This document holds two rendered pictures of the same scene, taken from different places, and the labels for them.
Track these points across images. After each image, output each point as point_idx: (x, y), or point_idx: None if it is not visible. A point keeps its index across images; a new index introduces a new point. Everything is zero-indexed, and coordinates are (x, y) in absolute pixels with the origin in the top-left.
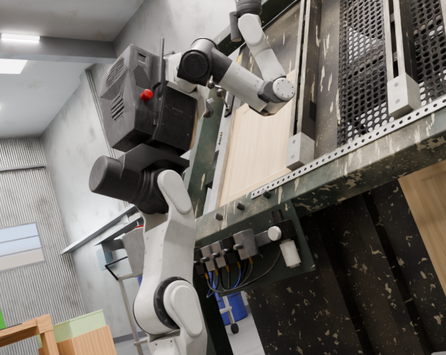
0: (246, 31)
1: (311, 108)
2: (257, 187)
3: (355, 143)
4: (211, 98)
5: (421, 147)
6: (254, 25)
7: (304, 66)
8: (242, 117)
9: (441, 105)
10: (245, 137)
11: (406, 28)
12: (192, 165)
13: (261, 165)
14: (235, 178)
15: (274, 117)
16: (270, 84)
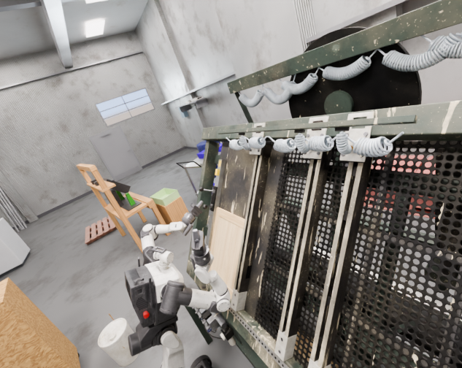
0: (200, 277)
1: (247, 271)
2: None
3: (259, 339)
4: (201, 201)
5: None
6: (203, 277)
7: (246, 242)
8: (218, 219)
9: None
10: (219, 238)
11: (299, 293)
12: (195, 226)
13: (223, 271)
14: (213, 262)
15: (232, 244)
16: (214, 305)
